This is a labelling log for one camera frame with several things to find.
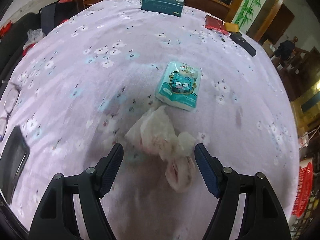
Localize white plastic bag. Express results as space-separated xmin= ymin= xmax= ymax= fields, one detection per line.
xmin=125 ymin=105 xmax=196 ymax=193

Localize red plastic mesh basket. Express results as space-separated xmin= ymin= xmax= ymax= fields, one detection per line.
xmin=291 ymin=162 xmax=313 ymax=218

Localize black smartphone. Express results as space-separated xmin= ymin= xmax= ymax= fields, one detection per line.
xmin=0 ymin=126 xmax=30 ymax=205

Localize floral purple tablecloth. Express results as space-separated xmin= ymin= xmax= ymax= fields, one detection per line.
xmin=2 ymin=0 xmax=299 ymax=239

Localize teal cartoon tissue pack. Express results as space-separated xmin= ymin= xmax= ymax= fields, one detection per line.
xmin=155 ymin=61 xmax=202 ymax=111

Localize black remote pouch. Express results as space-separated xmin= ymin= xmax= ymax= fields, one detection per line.
xmin=230 ymin=32 xmax=256 ymax=57

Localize yellow tape roll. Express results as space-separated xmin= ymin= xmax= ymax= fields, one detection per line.
xmin=224 ymin=22 xmax=239 ymax=33

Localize green tissue box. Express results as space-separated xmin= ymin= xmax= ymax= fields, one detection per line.
xmin=140 ymin=0 xmax=185 ymax=17

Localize purple frame eyeglasses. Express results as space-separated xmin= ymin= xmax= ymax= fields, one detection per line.
xmin=1 ymin=80 xmax=21 ymax=142

